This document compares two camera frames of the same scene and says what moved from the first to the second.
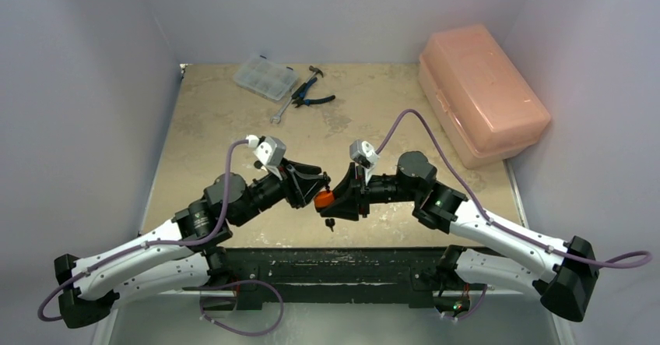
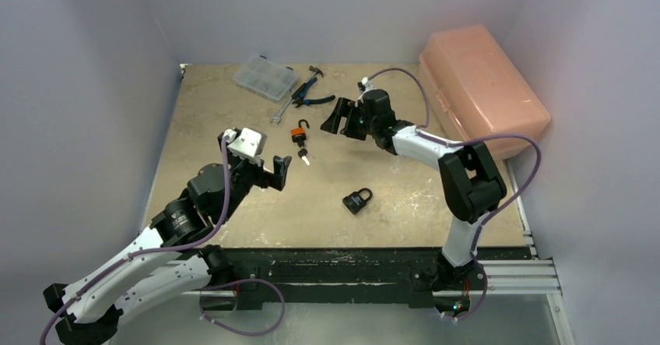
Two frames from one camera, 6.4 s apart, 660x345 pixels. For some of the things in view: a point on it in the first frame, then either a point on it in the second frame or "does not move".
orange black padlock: (322, 199) to (298, 133)
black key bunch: (330, 223) to (303, 153)
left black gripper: (300, 182) to (265, 177)
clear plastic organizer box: (266, 76) does not move
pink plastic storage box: (483, 109) does not move
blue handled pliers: (299, 97) does not move
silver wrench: (276, 118) does not move
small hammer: (316, 71) does not move
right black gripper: (363, 190) to (352, 123)
